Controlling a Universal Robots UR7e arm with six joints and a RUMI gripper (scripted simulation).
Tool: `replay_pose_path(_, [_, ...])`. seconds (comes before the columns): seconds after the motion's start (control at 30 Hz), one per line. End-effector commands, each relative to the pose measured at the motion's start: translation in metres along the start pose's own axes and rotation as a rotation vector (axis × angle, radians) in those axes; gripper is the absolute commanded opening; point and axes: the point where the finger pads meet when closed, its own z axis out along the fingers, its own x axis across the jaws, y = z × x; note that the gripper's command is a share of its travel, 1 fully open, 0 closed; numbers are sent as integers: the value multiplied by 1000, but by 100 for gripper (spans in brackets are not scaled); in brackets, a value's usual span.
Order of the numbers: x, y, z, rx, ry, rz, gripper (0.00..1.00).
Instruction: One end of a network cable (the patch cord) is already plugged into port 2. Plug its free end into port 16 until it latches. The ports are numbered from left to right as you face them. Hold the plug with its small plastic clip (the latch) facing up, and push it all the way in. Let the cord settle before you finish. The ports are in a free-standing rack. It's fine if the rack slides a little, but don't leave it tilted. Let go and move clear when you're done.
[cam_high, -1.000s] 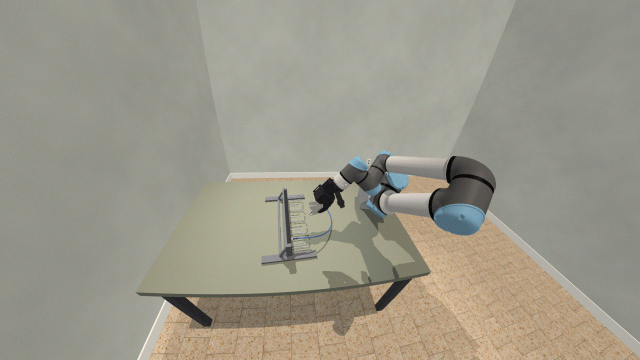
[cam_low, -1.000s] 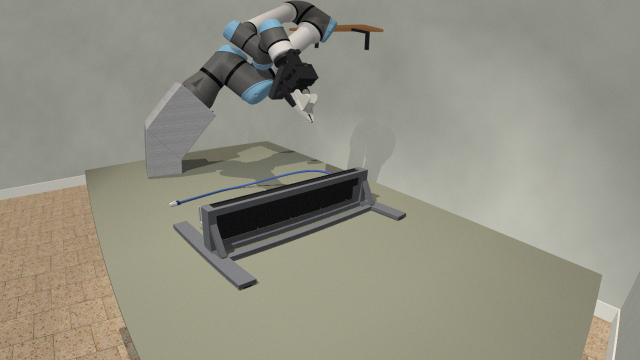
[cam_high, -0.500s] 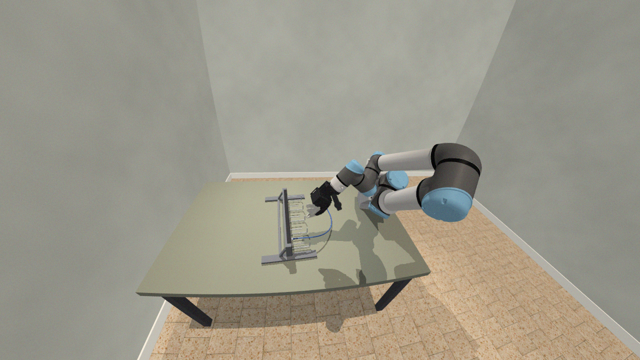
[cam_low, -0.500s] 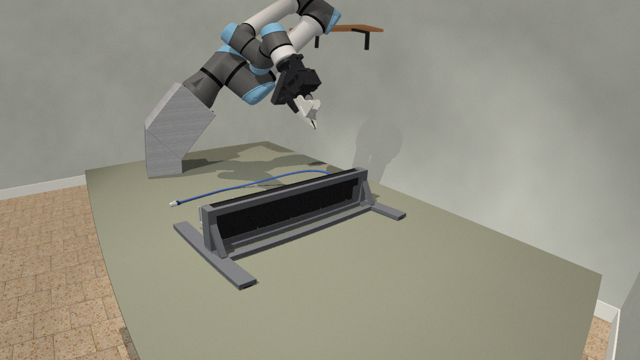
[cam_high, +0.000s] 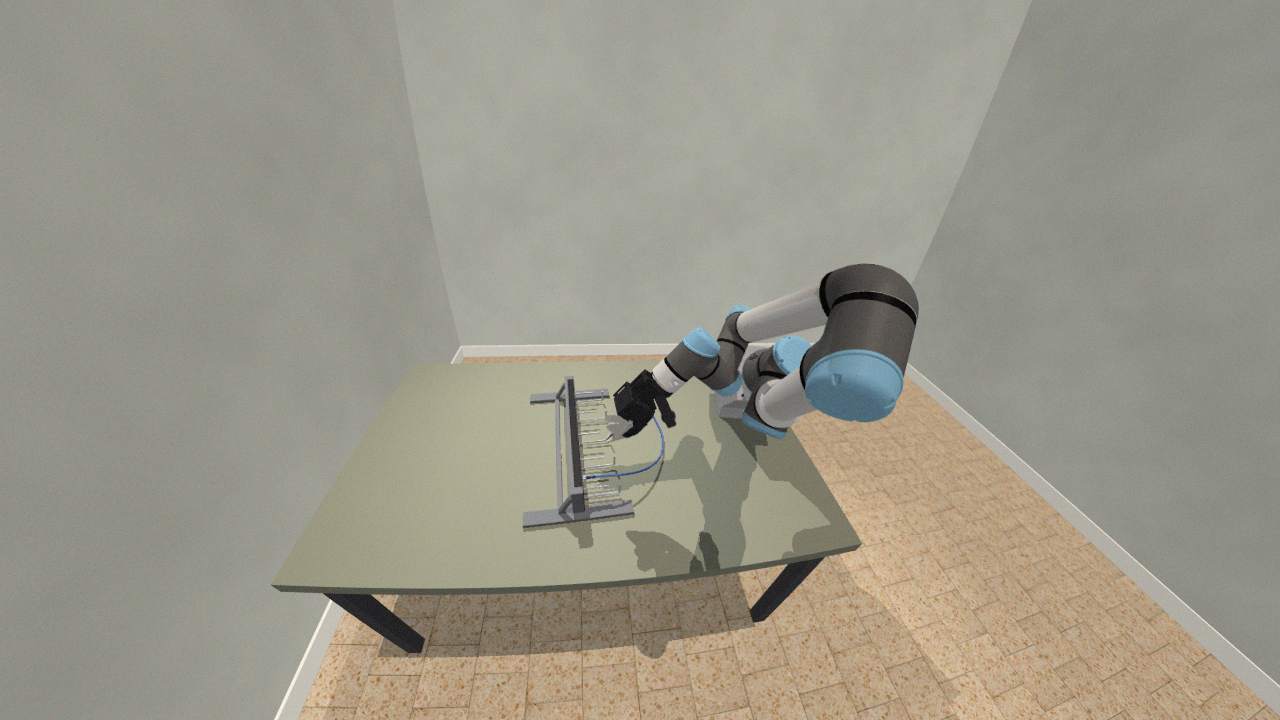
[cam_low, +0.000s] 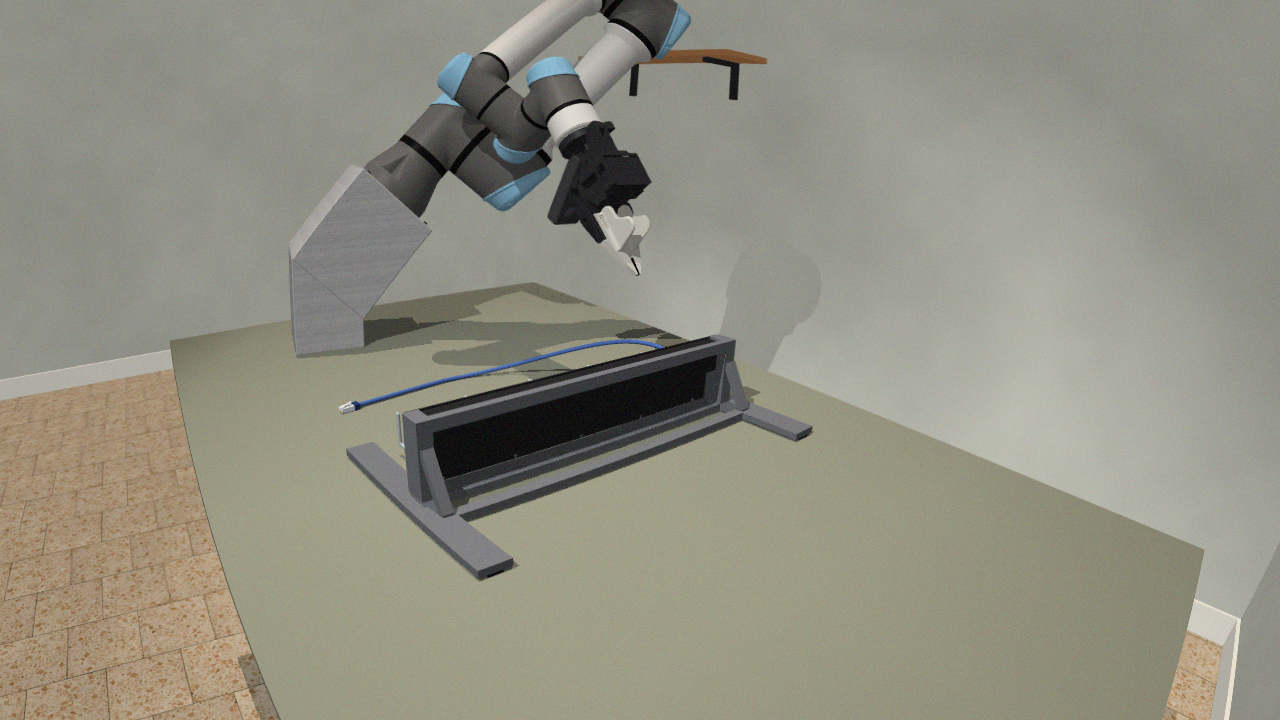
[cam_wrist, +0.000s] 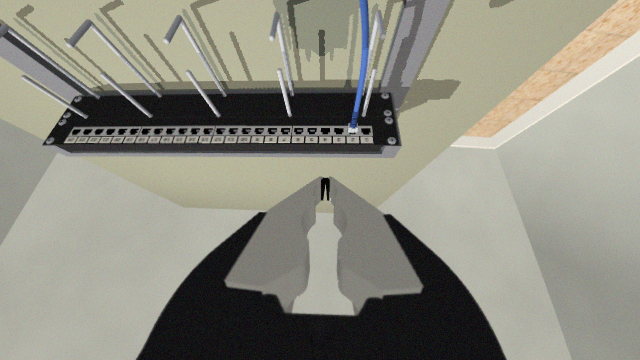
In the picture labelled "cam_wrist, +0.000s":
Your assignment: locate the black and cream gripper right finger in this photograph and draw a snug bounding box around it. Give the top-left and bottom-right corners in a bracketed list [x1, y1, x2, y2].
[326, 176, 507, 360]

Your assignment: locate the blue network cable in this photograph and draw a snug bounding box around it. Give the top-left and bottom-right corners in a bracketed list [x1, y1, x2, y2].
[352, 0, 369, 119]

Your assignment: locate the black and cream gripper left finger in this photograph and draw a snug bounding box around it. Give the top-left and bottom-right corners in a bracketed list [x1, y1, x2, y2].
[136, 176, 326, 360]

